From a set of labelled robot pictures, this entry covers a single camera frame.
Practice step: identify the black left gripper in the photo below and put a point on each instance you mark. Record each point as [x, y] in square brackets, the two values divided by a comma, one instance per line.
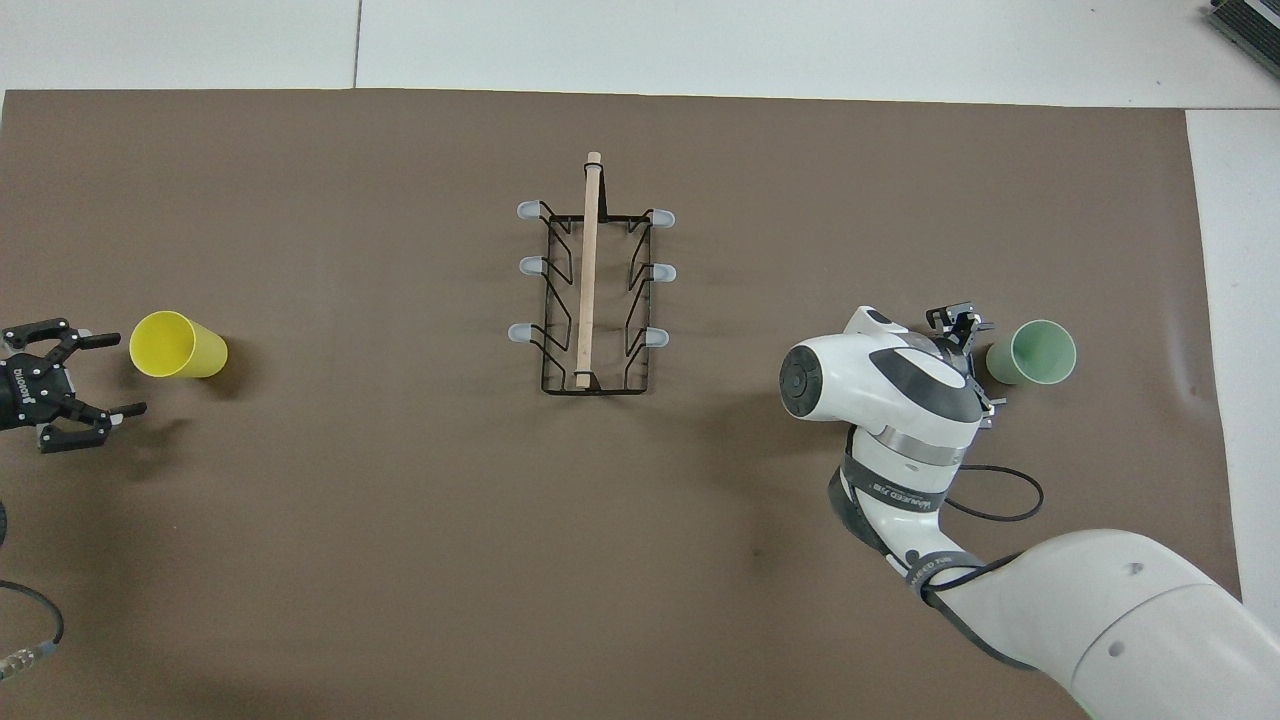
[25, 395]

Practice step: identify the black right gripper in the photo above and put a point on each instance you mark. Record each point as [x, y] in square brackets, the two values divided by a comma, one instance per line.
[972, 355]

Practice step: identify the pale green plastic cup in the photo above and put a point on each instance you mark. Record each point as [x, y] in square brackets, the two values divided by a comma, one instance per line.
[1045, 352]

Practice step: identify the yellow plastic cup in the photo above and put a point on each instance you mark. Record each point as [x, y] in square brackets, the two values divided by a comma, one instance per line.
[200, 352]

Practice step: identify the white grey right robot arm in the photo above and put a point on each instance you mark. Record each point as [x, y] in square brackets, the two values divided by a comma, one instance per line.
[1100, 610]

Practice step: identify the large brown table mat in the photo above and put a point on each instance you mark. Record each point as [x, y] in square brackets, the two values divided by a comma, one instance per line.
[400, 550]

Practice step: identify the black ribbed device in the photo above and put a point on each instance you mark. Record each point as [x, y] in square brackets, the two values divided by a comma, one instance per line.
[1250, 20]

